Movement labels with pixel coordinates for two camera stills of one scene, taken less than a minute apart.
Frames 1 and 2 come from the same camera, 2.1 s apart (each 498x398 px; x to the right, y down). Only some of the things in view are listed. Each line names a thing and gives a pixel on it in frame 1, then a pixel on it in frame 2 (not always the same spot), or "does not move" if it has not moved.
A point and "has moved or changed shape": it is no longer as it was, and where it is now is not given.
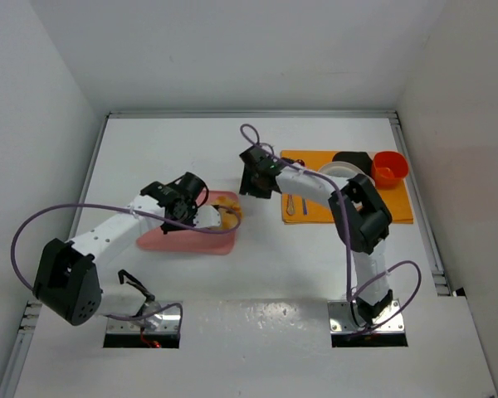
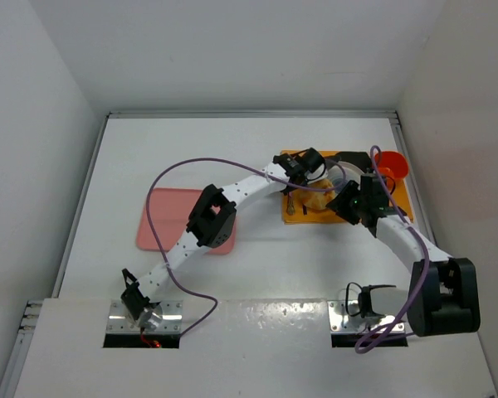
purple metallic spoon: x=290 y=209 does not move
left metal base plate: x=163 y=320 does not move
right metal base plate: x=341 y=319 does not move
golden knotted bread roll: x=228 y=220 has moved or changed shape
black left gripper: x=178 y=217 to x=293 y=182
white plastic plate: x=343 y=170 does not move
